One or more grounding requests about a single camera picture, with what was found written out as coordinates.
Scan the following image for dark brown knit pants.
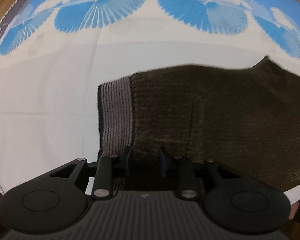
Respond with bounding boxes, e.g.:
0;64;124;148
97;57;300;191

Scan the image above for blue white patterned bedsheet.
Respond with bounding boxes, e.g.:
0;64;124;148
0;0;300;193

